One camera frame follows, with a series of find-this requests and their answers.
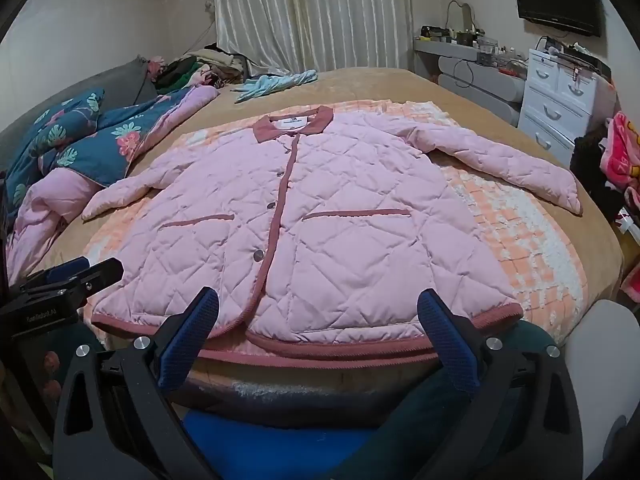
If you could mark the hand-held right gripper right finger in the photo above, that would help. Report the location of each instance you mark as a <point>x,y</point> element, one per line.
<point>450,342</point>

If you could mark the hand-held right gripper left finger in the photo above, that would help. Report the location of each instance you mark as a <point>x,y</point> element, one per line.
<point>192,342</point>

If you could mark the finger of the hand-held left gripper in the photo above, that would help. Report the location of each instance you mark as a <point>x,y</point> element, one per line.
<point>67,266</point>
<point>102,276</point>

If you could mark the pink quilted jacket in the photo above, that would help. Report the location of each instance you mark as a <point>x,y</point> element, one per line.
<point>325,210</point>

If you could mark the pile of mixed clothes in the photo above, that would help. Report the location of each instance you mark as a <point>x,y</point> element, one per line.
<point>205,67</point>

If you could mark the teal floral comforter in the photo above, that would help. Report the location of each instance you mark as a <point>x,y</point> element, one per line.
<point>80,150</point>

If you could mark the orange checked fleece blanket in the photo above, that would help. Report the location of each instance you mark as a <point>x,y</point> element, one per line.
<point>520,240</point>

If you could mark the white rounded object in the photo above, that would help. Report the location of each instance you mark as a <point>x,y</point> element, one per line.
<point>600,360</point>

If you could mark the grey pillow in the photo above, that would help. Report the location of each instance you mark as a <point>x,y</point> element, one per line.
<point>122,82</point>

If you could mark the black cloth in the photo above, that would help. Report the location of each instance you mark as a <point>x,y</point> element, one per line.
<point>587,160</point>

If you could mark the white drawer chest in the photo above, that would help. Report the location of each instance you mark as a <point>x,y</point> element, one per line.
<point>550,107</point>

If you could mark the light blue cloth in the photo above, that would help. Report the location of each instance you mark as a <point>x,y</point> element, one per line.
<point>272,85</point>

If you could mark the grey dressing table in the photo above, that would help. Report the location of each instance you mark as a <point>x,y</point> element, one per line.
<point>497,91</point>

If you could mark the pink printed towel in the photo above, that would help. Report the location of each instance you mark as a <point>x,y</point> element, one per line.
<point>622,147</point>

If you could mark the tan bed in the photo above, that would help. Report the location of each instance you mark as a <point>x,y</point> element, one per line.
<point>380,82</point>

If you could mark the clutter of small bottles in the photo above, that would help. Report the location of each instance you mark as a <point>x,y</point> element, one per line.
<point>470,40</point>

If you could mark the black set-top box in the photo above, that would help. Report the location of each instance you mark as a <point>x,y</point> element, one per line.
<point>587,61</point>

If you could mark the white striped curtain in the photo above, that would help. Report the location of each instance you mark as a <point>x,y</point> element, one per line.
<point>310,10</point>

